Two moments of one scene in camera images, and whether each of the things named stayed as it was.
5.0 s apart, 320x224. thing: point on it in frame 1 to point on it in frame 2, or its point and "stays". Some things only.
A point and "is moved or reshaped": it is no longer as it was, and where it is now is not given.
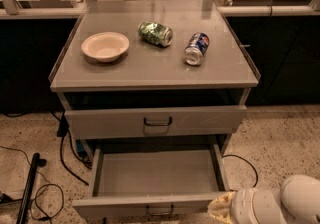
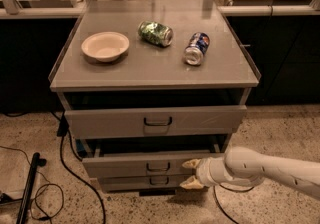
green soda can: [155, 33] stays
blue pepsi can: [196, 48] stays
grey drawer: [153, 181] is moved or reshaped
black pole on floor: [29, 185] stays
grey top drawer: [204, 118] stays
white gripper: [242, 205] to [204, 171]
